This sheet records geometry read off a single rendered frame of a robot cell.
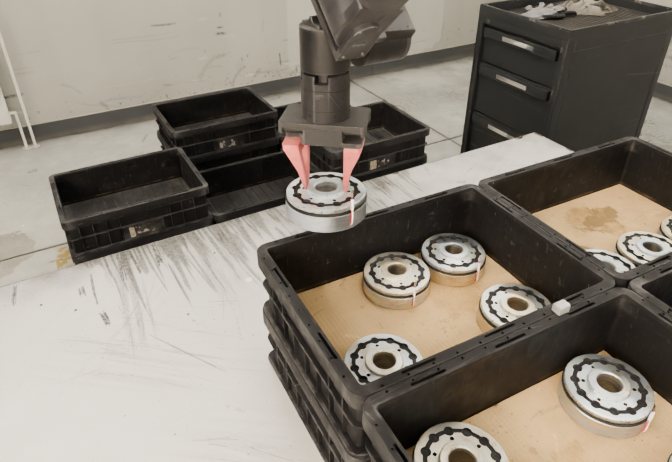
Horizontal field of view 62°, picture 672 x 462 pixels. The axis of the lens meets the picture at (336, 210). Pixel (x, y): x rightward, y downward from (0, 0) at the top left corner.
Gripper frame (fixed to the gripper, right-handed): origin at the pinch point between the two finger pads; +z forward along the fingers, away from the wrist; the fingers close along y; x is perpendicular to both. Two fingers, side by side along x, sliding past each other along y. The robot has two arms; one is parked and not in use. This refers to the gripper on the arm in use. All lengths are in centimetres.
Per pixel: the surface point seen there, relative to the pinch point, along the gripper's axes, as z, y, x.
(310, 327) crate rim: 12.5, -0.2, 12.9
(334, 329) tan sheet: 22.2, -1.5, 2.7
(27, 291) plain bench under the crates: 35, 60, -12
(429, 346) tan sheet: 22.3, -15.0, 3.9
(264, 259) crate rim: 12.1, 8.5, 1.1
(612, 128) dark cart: 55, -90, -165
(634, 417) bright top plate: 19.4, -37.9, 14.4
